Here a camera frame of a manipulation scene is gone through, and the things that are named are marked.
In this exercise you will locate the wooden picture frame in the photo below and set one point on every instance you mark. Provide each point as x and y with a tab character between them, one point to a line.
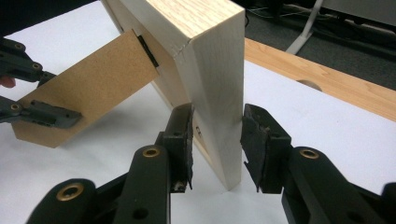
205	62

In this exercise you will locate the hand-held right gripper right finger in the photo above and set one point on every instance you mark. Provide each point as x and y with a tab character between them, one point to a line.
274	155

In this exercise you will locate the white metal desk frame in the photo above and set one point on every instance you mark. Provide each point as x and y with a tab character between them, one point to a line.
306	28

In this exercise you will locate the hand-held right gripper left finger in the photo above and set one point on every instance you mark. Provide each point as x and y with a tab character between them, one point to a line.
168	149

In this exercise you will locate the white table mat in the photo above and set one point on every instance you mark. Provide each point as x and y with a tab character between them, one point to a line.
311	124

